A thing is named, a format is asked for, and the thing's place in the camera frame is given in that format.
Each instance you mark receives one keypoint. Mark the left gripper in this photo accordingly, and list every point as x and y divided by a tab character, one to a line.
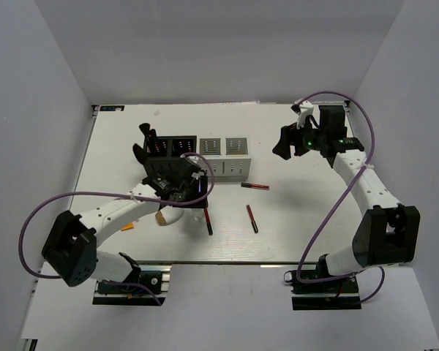
203	189

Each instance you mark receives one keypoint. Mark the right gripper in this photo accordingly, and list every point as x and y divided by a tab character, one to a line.
290	135

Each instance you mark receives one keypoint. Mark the fan makeup brush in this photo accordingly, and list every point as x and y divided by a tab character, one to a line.
153	142

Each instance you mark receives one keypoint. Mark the red lip gloss black cap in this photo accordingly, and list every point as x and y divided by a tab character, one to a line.
208	222

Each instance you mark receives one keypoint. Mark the black brush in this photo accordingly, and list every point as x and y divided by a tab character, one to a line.
145	130

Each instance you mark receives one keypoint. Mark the small clear bottle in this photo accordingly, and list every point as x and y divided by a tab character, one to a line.
198	213

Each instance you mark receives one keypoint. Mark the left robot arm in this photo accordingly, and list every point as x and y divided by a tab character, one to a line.
72	247

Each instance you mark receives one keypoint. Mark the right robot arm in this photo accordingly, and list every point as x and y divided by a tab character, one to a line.
388	230

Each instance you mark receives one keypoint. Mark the white makeup sponge case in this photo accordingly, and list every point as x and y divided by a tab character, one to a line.
168	215

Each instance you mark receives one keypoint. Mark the black organizer box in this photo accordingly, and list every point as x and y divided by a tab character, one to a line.
168	151

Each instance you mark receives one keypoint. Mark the red lip gloss tube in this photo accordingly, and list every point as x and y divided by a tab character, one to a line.
254	186

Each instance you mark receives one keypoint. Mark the white organizer box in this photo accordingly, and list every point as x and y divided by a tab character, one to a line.
228	156

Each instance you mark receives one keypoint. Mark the blue label sticker left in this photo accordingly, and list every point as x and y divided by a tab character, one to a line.
112	108

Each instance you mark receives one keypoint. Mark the orange cream tube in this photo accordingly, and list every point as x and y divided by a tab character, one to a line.
127	227

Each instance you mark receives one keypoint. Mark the dark red lip gloss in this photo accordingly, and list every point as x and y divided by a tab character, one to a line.
252	219

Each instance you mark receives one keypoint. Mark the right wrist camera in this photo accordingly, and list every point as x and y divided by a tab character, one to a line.
303	110

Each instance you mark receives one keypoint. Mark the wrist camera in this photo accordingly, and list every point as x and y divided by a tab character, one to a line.
192	169
303	110

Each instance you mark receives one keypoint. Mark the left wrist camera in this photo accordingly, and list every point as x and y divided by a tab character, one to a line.
192	169

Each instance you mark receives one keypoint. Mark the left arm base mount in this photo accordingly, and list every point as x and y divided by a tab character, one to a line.
150	290

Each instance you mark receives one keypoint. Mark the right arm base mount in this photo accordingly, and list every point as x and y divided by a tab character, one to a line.
341	294

